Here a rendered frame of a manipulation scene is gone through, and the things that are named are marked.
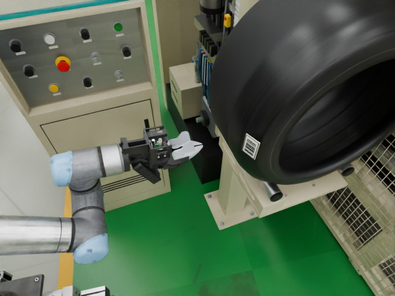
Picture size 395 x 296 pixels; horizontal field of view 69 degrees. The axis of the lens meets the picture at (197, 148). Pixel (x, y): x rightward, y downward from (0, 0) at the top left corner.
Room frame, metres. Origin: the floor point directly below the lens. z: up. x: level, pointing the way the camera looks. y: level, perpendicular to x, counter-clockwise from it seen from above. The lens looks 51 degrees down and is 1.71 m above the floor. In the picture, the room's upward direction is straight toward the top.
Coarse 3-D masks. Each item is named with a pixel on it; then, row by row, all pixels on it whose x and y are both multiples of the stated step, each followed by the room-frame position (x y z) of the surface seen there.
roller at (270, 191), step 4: (260, 180) 0.52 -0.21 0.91; (264, 184) 0.50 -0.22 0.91; (268, 184) 0.49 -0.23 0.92; (272, 184) 0.49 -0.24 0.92; (276, 184) 0.50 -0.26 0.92; (264, 188) 0.49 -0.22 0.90; (268, 188) 0.48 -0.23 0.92; (272, 188) 0.48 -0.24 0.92; (276, 188) 0.48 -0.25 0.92; (268, 192) 0.47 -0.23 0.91; (272, 192) 0.47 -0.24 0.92; (276, 192) 0.46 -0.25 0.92; (280, 192) 0.47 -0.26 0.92; (268, 196) 0.46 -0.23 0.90; (272, 196) 0.45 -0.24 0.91; (276, 196) 0.45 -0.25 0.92; (280, 196) 0.46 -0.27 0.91; (272, 200) 0.45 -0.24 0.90; (276, 200) 0.45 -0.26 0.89
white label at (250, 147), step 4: (248, 136) 0.44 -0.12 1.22; (248, 140) 0.43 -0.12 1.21; (252, 140) 0.43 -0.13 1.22; (256, 140) 0.42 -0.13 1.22; (244, 144) 0.44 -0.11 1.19; (248, 144) 0.43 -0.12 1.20; (252, 144) 0.42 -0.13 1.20; (256, 144) 0.42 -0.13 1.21; (244, 148) 0.44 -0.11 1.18; (248, 148) 0.43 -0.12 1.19; (252, 148) 0.42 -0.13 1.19; (256, 148) 0.41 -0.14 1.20; (248, 152) 0.43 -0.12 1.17; (252, 152) 0.42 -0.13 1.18; (256, 152) 0.41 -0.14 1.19; (252, 156) 0.42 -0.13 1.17
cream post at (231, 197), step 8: (240, 0) 0.93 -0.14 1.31; (248, 0) 0.89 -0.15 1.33; (256, 0) 0.85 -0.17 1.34; (240, 8) 0.93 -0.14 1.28; (248, 8) 0.88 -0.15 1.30; (240, 16) 0.92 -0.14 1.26; (224, 160) 0.92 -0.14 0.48; (224, 168) 0.91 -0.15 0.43; (224, 176) 0.89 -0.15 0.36; (232, 176) 0.82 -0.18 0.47; (224, 184) 0.88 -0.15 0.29; (232, 184) 0.82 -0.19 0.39; (240, 184) 0.84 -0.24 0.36; (224, 192) 0.87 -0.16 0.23; (232, 192) 0.83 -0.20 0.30; (240, 192) 0.85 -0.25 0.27; (224, 200) 0.86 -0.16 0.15; (232, 200) 0.83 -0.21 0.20; (240, 200) 0.85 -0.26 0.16; (224, 208) 0.85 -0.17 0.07; (232, 208) 0.84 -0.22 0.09; (240, 208) 0.86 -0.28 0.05
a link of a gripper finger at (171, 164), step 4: (172, 156) 0.45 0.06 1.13; (188, 156) 0.45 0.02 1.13; (172, 160) 0.43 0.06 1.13; (176, 160) 0.43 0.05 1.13; (180, 160) 0.44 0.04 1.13; (184, 160) 0.44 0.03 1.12; (168, 164) 0.42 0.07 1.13; (172, 164) 0.42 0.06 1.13; (176, 164) 0.42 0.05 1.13; (180, 164) 0.43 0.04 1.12; (164, 168) 0.41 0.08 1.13; (168, 168) 0.42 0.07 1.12; (172, 168) 0.42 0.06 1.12
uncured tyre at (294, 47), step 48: (288, 0) 0.63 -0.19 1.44; (336, 0) 0.58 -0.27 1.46; (384, 0) 0.56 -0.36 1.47; (240, 48) 0.59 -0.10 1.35; (288, 48) 0.51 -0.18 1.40; (336, 48) 0.48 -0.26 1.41; (384, 48) 0.50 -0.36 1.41; (240, 96) 0.50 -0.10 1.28; (288, 96) 0.45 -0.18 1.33; (336, 96) 0.80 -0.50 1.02; (384, 96) 0.70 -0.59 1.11; (240, 144) 0.45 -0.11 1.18; (288, 144) 0.67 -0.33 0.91; (336, 144) 0.64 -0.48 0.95
